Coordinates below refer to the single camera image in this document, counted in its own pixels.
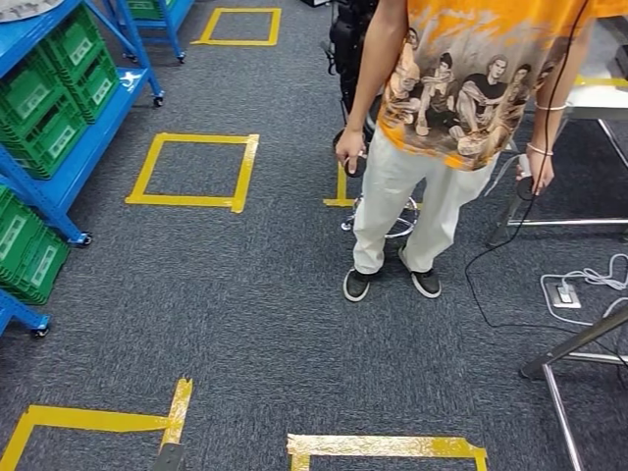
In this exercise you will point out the grey round part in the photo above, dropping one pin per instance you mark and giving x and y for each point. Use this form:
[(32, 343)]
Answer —
[(24, 8)]

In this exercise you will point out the black round hand controller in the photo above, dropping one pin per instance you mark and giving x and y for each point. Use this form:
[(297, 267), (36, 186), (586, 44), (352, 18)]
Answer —
[(355, 169), (526, 190)]

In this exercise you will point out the yellow tape square outline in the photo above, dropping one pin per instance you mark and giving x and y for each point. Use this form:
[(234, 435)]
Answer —
[(196, 138), (235, 42), (383, 446)]

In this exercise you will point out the black equipment on stand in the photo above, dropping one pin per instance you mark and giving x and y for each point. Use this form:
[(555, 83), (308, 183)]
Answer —
[(351, 39)]

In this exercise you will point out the person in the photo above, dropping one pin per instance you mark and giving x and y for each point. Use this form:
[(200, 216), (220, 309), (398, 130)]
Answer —
[(466, 39)]

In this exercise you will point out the grey floor plate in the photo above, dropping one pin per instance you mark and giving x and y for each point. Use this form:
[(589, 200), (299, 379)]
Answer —
[(169, 460)]

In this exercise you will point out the white power strip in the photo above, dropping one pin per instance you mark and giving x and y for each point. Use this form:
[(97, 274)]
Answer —
[(564, 296)]

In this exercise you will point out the steel-legged side table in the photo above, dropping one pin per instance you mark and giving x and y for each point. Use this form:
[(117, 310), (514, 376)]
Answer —
[(598, 104)]

